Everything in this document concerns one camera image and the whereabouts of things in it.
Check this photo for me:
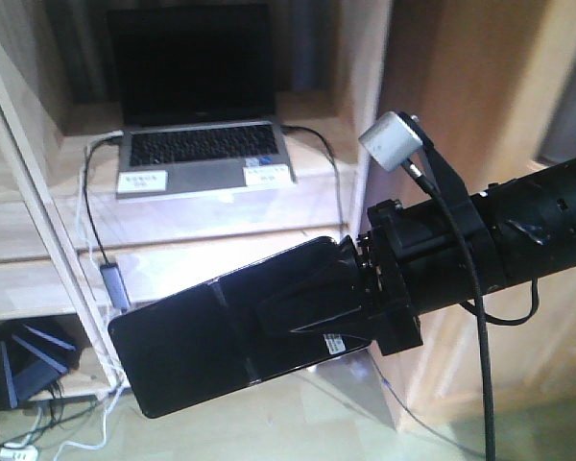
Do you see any black device with blue edges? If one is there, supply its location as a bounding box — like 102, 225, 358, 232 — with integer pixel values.
0, 318, 81, 410

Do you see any black laptop cable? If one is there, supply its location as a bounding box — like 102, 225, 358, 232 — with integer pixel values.
279, 123, 349, 231
83, 136, 125, 268

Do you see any black smartphone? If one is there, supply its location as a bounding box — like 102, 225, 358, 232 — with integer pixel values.
108, 237, 371, 418

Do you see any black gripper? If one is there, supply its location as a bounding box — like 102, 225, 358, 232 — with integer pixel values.
255, 200, 473, 355

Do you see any white power strip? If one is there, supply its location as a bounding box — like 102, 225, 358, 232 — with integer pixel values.
0, 445, 38, 461

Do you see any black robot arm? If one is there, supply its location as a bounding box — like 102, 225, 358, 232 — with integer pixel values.
256, 158, 576, 355

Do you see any wooden desk shelf unit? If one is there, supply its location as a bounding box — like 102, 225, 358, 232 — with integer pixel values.
0, 1, 576, 411

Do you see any black laptop cable left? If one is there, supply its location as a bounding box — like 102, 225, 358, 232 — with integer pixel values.
83, 136, 125, 268

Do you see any silver laptop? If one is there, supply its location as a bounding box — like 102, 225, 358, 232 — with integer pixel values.
107, 3, 296, 200

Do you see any black braided camera cable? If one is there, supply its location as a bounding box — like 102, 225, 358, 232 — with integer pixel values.
400, 158, 540, 461

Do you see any white laptop cable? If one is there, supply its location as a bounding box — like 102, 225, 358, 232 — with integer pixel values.
52, 132, 126, 461

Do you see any grey usb hub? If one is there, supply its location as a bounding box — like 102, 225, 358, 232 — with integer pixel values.
100, 262, 131, 312

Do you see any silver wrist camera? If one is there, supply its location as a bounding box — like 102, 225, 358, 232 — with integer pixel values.
359, 111, 423, 172

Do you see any black laptop cable right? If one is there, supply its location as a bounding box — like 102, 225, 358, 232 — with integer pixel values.
279, 123, 349, 231

